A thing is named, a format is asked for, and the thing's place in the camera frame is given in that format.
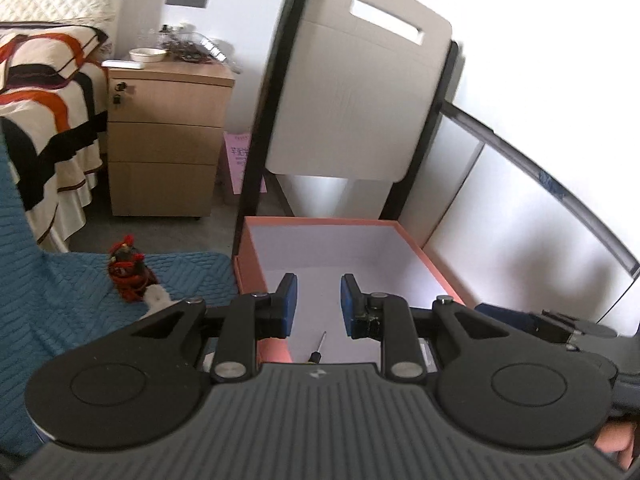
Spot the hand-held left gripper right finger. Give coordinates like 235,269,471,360
340,273,511,381

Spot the white desk with black edge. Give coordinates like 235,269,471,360
399,99,640,331

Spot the clear box of trinkets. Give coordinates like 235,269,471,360
140,22,237,65

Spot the small black-handled screwdriver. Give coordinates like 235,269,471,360
306,330,328,364

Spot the blue knitted blanket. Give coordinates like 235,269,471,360
0,125,239,461

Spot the striped bed blanket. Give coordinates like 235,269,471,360
0,22,110,254

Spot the white chair with black frame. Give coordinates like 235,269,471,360
232,0,460,261

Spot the wooden drawer nightstand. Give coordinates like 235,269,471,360
102,54,236,220

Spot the red plush toy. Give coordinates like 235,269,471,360
108,233,174,319

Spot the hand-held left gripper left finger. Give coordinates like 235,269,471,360
127,272,299,382

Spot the white bowl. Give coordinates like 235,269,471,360
129,47,168,64

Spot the pink paper bag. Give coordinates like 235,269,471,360
223,131,268,195

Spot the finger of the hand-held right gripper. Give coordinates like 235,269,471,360
474,302,619,346

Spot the orange cardboard box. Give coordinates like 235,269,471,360
233,216,466,365

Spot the person's right hand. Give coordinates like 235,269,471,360
595,417,638,471

